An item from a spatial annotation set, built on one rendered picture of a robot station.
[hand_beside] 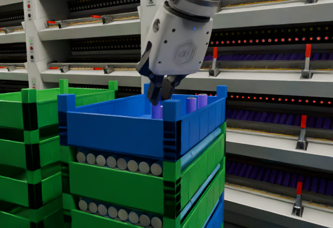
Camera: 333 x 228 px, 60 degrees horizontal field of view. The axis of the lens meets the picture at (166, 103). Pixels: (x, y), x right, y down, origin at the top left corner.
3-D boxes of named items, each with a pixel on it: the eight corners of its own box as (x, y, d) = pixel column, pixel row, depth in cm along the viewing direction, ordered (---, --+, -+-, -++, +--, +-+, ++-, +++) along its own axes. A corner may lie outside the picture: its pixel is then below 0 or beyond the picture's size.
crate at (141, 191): (176, 219, 39) (176, 162, 38) (61, 192, 47) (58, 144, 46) (226, 155, 66) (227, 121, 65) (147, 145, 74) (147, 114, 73)
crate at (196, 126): (176, 162, 38) (177, 101, 37) (58, 144, 46) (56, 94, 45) (227, 121, 65) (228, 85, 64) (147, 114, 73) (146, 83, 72)
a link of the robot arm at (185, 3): (184, -5, 38) (177, 18, 39) (231, 3, 43) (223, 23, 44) (154, -25, 43) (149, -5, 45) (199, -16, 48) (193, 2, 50)
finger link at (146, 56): (131, 60, 44) (144, 83, 48) (172, 32, 45) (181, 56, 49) (128, 56, 45) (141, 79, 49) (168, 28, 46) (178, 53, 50)
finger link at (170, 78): (176, 74, 50) (165, 105, 53) (190, 74, 51) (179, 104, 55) (167, 65, 52) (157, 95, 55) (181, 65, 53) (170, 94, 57)
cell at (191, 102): (194, 134, 51) (194, 97, 50) (184, 133, 52) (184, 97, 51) (196, 132, 52) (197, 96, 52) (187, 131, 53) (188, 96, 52)
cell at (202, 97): (205, 127, 57) (205, 93, 56) (196, 126, 57) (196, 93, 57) (207, 125, 58) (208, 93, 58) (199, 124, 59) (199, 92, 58)
